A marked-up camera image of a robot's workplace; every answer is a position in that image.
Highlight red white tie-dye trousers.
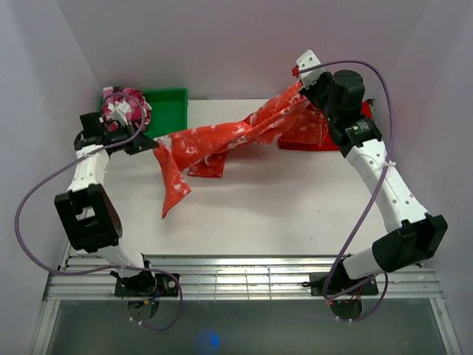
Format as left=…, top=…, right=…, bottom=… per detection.
left=153, top=82, right=328, bottom=217

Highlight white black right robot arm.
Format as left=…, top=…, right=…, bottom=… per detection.
left=300, top=70, right=448, bottom=294

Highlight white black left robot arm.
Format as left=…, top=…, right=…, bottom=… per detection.
left=54, top=112, right=158, bottom=296

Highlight folded red trousers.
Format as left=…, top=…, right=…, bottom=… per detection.
left=277, top=99, right=374, bottom=152

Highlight pink camouflage garment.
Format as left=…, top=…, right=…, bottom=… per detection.
left=101, top=87, right=152, bottom=132

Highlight green plastic bin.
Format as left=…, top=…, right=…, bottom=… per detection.
left=98, top=87, right=189, bottom=138

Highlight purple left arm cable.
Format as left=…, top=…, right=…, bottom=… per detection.
left=14, top=94, right=184, bottom=332

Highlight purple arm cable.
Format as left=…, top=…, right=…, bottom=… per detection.
left=14, top=94, right=184, bottom=332
left=295, top=60, right=392, bottom=322

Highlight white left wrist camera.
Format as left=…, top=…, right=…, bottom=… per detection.
left=107, top=101, right=131, bottom=125

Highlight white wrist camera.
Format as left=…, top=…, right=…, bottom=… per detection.
left=107, top=101, right=131, bottom=125
left=292, top=50, right=325, bottom=89

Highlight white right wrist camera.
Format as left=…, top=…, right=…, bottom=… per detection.
left=292, top=50, right=325, bottom=89

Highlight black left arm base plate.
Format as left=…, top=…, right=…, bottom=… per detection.
left=114, top=271, right=180, bottom=297

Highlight aluminium table frame rail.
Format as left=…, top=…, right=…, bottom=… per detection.
left=31, top=246, right=461, bottom=354

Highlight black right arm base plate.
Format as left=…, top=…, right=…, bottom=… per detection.
left=308, top=272, right=378, bottom=296

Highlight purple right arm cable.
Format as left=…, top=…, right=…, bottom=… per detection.
left=295, top=60, right=392, bottom=322

